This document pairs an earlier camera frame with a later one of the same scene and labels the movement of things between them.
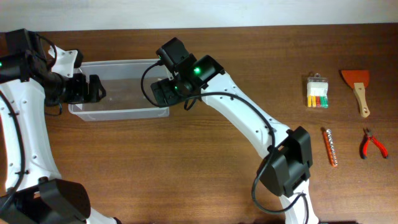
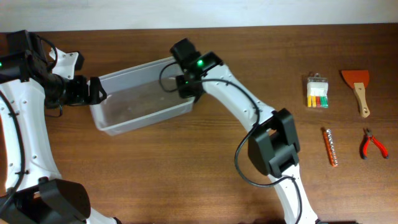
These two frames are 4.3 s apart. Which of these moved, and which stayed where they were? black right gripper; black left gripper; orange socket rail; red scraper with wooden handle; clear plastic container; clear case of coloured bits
Moved: clear plastic container; black right gripper
Stayed: clear case of coloured bits; black left gripper; red scraper with wooden handle; orange socket rail
